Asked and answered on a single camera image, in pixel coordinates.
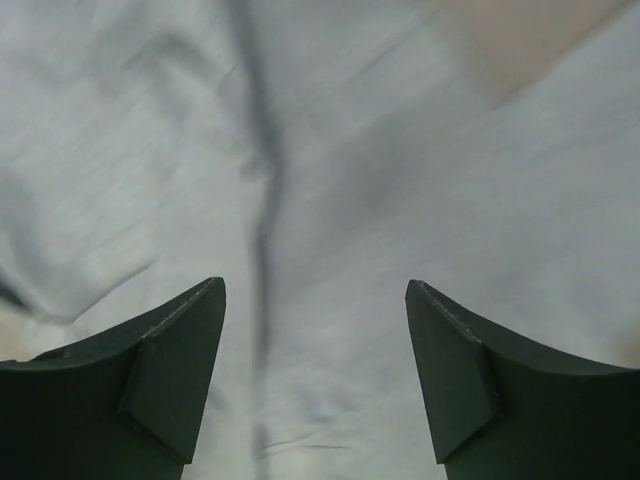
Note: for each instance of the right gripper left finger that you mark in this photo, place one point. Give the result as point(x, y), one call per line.
point(126, 403)

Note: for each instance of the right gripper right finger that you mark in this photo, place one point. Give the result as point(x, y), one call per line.
point(501, 406)

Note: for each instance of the grey long sleeve shirt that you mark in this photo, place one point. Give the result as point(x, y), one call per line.
point(317, 155)

